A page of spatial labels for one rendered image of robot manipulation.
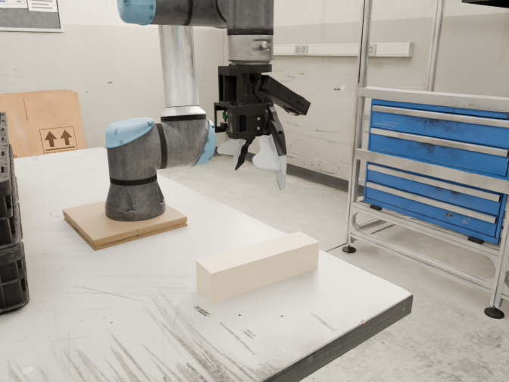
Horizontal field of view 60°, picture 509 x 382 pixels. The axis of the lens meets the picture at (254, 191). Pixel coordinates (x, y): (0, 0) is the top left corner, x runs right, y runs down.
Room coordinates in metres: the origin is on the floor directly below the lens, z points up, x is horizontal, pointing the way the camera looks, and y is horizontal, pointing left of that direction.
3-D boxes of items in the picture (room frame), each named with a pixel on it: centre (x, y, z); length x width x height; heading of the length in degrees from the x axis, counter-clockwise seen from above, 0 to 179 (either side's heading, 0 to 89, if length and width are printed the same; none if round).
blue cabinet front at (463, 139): (2.00, -0.82, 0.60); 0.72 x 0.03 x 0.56; 38
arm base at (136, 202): (1.06, 0.30, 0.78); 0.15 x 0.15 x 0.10
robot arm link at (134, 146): (1.06, 0.30, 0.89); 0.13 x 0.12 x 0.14; 115
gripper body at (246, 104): (0.74, 0.01, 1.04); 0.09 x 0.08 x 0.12; 123
